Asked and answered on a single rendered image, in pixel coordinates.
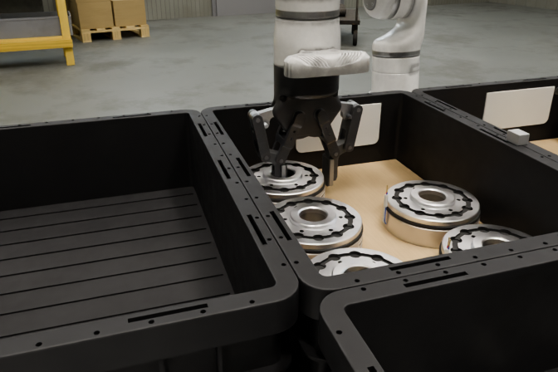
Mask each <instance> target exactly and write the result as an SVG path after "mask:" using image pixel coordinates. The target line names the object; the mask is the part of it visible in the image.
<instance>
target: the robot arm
mask: <svg viewBox="0 0 558 372"><path fill-rule="evenodd" d="M363 4H364V8H365V11H366V12H367V13H368V14H369V15H370V16H371V17H373V18H376V19H397V22H396V24H395V26H394V28H393V29H392V30H391V31H389V32H388V33H386V34H384V35H383V36H382V37H379V38H377V39H375V40H374V42H373V45H372V79H371V91H370V92H369V93H371V92H381V91H409V92H412V90H414V89H418V88H419V63H420V49H421V45H422V42H423V37H424V29H425V20H426V12H427V6H428V0H363ZM339 15H340V0H276V21H275V28H274V36H273V61H274V63H273V67H274V98H273V101H272V103H271V106H270V108H267V109H264V110H259V111H256V110H254V109H252V110H249V111H248V113H247V116H248V120H249V124H250V127H251V132H252V137H253V142H254V145H255V149H256V152H257V155H258V156H259V157H260V158H261V160H262V161H263V162H265V163H266V162H270V163H272V176H275V177H278V178H287V165H286V164H285V162H286V159H287V156H288V155H289V152H290V150H291V149H292V148H293V147H294V144H295V142H296V140H298V139H304V138H305V137H308V136H310V137H319V138H320V140H321V143H322V146H323V148H324V150H325V153H324V154H322V173H323V175H324V179H325V185H326V186H327V187H329V186H333V181H336V179H337V174H338V173H337V172H338V158H339V156H340V155H341V154H343V153H344V152H346V151H347V152H351V151H352V150H353V149H354V147H355V140H356V136H357V133H358V129H359V125H360V119H361V116H362V112H363V107H362V106H361V105H359V104H357V103H356V102H354V101H353V100H348V101H346V102H345V101H340V99H339V96H338V90H339V83H340V75H350V74H360V73H366V72H368V71H369V70H370V56H369V55H368V54H367V53H366V52H365V51H344V50H341V49H340V17H339ZM339 112H340V116H341V117H342V121H341V125H340V132H339V136H338V140H336V137H335V134H334V131H333V129H332V127H331V123H332V121H333V120H334V118H335V117H336V116H337V115H338V113H339ZM272 117H274V118H275V119H276V121H277V122H278V124H279V128H278V130H277V133H276V140H275V143H274V145H273V147H272V149H269V145H268V141H267V134H266V129H267V128H268V127H269V124H270V119H271V118H272Z"/></svg>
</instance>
